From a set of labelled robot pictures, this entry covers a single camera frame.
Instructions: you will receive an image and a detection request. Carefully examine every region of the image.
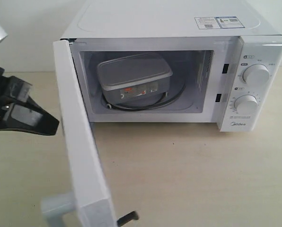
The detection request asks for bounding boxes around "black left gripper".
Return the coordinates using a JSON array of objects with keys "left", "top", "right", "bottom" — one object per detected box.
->
[{"left": 0, "top": 67, "right": 59, "bottom": 136}]

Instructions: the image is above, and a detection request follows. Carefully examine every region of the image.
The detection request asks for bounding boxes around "white lidded plastic container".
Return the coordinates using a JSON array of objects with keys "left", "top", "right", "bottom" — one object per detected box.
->
[{"left": 97, "top": 52, "right": 173, "bottom": 105}]

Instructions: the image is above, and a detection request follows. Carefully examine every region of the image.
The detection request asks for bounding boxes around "white microwave door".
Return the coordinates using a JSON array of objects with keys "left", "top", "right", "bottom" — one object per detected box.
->
[{"left": 40, "top": 39, "right": 140, "bottom": 227}]

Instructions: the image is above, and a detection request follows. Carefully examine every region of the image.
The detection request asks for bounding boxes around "white microwave oven body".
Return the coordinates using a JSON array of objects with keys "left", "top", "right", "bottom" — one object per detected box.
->
[{"left": 60, "top": 0, "right": 282, "bottom": 132}]

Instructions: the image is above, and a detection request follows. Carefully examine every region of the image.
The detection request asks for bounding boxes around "glass turntable plate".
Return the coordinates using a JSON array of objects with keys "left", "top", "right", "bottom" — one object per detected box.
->
[{"left": 88, "top": 51, "right": 191, "bottom": 111}]

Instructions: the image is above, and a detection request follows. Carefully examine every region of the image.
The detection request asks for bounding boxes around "white and blue label sticker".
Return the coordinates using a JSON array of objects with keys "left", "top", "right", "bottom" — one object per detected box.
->
[{"left": 194, "top": 17, "right": 245, "bottom": 30}]

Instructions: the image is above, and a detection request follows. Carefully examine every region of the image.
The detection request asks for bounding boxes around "lower white timer knob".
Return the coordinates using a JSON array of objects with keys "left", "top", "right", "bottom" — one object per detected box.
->
[{"left": 234, "top": 95, "right": 258, "bottom": 114}]

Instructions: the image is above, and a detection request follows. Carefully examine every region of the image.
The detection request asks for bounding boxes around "upper white control knob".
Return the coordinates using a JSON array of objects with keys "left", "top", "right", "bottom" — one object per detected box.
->
[{"left": 242, "top": 64, "right": 270, "bottom": 87}]

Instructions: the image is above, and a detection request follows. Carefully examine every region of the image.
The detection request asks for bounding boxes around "black turntable roller ring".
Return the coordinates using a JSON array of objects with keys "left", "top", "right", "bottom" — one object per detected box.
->
[{"left": 104, "top": 80, "right": 188, "bottom": 111}]

